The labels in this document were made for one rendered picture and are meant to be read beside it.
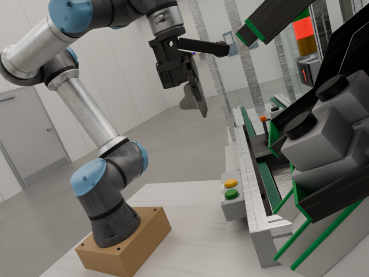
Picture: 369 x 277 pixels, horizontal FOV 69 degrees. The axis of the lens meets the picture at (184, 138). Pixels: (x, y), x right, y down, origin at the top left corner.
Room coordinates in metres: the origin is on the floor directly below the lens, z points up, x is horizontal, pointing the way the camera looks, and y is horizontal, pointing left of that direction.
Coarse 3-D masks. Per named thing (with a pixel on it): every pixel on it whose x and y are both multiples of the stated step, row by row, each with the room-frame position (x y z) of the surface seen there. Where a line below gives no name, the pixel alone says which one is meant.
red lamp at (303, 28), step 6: (306, 18) 0.78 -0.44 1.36; (294, 24) 0.81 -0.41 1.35; (300, 24) 0.79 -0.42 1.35; (306, 24) 0.78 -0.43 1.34; (294, 30) 0.81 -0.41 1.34; (300, 30) 0.79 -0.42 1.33; (306, 30) 0.79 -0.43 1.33; (312, 30) 0.79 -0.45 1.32; (300, 36) 0.80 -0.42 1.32; (306, 36) 0.79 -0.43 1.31
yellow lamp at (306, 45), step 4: (308, 36) 0.79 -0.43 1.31; (312, 36) 0.79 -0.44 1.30; (300, 40) 0.80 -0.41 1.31; (304, 40) 0.79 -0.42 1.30; (308, 40) 0.79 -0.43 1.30; (312, 40) 0.79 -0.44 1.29; (300, 44) 0.80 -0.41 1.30; (304, 44) 0.79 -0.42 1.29; (308, 44) 0.79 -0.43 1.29; (312, 44) 0.78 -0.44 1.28; (300, 48) 0.80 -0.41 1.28; (304, 48) 0.79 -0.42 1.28; (308, 48) 0.79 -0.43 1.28; (312, 48) 0.78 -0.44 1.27; (316, 48) 0.79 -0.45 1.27; (300, 52) 0.81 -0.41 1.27; (304, 52) 0.80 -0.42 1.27; (308, 52) 0.79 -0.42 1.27; (312, 52) 0.78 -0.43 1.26
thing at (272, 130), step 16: (352, 16) 0.41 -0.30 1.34; (368, 16) 0.40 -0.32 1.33; (336, 32) 0.42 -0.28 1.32; (352, 32) 0.41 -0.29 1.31; (368, 32) 0.30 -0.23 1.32; (336, 48) 0.42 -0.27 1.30; (352, 48) 0.31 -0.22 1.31; (368, 48) 0.30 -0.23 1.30; (336, 64) 0.42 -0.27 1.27; (352, 64) 0.31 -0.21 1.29; (368, 64) 0.30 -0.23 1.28; (320, 80) 0.43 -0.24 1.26; (304, 96) 0.45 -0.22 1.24; (288, 112) 0.46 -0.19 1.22; (272, 128) 0.44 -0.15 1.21; (272, 144) 0.35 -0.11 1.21
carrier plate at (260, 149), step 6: (252, 138) 1.10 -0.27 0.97; (258, 138) 1.07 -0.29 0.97; (252, 144) 1.03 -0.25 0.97; (258, 144) 1.01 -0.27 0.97; (264, 144) 0.99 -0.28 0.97; (258, 150) 0.95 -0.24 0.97; (264, 150) 0.93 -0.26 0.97; (258, 156) 0.90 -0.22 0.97; (264, 156) 0.89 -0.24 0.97; (270, 156) 0.88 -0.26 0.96
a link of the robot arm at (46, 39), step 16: (64, 0) 0.56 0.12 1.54; (80, 0) 0.57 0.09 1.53; (96, 0) 0.60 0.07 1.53; (48, 16) 0.64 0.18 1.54; (64, 16) 0.57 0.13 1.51; (80, 16) 0.57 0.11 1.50; (96, 16) 0.60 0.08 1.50; (112, 16) 0.64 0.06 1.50; (32, 32) 0.68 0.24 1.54; (48, 32) 0.64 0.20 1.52; (64, 32) 0.62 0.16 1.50; (80, 32) 0.62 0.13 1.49; (16, 48) 0.74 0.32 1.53; (32, 48) 0.70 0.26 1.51; (48, 48) 0.68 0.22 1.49; (64, 48) 0.70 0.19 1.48; (0, 64) 0.79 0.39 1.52; (16, 64) 0.76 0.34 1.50; (32, 64) 0.75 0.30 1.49; (16, 80) 0.81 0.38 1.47; (32, 80) 0.86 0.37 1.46
